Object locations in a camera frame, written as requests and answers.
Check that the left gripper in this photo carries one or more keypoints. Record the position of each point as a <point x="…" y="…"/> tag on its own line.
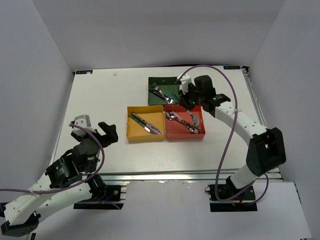
<point x="112" y="136"/>

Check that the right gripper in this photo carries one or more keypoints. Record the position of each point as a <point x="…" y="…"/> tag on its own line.
<point x="183" y="97"/>

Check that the green handled spoon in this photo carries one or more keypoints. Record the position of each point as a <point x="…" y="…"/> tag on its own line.
<point x="194" y="118"/>

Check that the green handled fork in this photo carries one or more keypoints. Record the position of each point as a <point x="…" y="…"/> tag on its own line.
<point x="170" y="99"/>

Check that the black handled fork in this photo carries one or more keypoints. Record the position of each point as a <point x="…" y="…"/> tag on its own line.
<point x="161" y="95"/>

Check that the pink handled fork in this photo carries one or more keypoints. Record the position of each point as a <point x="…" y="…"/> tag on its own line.
<point x="156" y="85"/>

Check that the pink handled knife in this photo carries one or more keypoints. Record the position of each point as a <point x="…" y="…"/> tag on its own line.
<point x="147" y="124"/>

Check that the green handled knife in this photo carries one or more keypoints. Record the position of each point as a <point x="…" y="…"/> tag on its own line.
<point x="142" y="125"/>

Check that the black handled knife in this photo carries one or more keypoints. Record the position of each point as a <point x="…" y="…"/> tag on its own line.
<point x="150" y="128"/>

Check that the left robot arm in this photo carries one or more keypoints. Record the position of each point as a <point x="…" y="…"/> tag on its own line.
<point x="70" y="179"/>

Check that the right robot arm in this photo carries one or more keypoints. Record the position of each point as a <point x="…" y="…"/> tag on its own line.
<point x="266" y="148"/>

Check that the green container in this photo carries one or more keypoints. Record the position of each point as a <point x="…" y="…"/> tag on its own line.
<point x="167" y="85"/>

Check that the right blue corner label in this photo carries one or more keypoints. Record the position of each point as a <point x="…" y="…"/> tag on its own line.
<point x="231" y="67"/>

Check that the blue corner label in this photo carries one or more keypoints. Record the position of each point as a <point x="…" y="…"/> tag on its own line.
<point x="84" y="72"/>
<point x="231" y="67"/>

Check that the red container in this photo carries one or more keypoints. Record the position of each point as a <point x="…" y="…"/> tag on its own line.
<point x="176" y="130"/>

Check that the yellow container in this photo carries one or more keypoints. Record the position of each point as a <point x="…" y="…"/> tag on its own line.
<point x="153" y="115"/>

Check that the left blue corner label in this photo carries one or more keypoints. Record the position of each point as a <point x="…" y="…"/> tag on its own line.
<point x="84" y="72"/>

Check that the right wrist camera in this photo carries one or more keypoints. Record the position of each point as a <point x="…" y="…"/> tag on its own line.
<point x="183" y="81"/>

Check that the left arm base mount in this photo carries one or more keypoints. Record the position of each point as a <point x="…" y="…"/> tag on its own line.
<point x="103" y="196"/>

